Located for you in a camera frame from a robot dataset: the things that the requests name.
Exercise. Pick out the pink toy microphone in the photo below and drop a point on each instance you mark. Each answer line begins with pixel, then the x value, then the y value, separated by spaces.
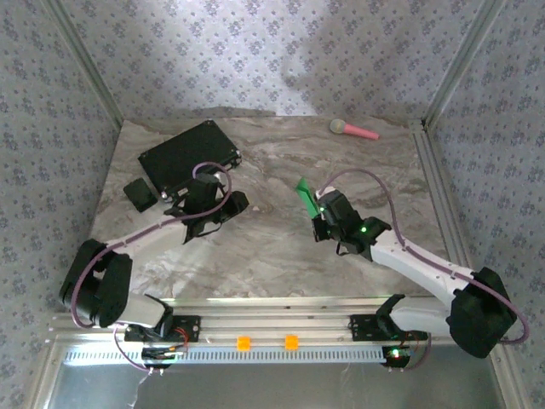
pixel 357 131

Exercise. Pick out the aluminium side rail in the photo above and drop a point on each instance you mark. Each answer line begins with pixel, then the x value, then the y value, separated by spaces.
pixel 428 162

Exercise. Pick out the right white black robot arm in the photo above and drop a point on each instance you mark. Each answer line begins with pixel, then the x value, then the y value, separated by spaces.
pixel 481 315

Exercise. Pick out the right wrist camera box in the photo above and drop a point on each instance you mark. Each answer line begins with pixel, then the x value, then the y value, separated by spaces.
pixel 338 206

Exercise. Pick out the small black square box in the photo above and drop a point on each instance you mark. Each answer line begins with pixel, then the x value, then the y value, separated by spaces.
pixel 139 195

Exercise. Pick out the orange plastic clip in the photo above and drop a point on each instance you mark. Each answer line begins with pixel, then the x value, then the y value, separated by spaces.
pixel 244 343
pixel 291 342

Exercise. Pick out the black flat case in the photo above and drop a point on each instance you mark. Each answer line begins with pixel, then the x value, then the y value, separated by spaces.
pixel 179 149

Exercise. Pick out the grey metal sheet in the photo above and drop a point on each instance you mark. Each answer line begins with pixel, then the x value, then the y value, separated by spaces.
pixel 277 387

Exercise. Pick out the wide aluminium mounting rail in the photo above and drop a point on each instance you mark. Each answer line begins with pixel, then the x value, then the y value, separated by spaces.
pixel 272 321

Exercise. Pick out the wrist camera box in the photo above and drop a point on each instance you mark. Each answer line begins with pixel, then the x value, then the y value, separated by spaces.
pixel 204 189
pixel 338 206

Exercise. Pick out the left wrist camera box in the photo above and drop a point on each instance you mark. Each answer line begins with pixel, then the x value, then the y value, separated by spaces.
pixel 204 189

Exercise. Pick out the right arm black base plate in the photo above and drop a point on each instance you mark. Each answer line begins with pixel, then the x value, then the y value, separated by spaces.
pixel 362 328

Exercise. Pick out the aluminium frame leg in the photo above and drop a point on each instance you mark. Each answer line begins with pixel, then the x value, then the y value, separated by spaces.
pixel 42 383
pixel 506 383

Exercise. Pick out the green cloth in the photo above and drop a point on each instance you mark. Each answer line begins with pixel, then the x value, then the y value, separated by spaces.
pixel 307 194

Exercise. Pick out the aluminium frame post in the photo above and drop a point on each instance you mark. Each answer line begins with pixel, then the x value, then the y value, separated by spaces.
pixel 85 64
pixel 464 55

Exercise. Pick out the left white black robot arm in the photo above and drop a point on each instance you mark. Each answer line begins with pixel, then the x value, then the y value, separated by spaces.
pixel 106 289

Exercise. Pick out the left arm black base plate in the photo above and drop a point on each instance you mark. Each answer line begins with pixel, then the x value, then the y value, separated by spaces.
pixel 191 328

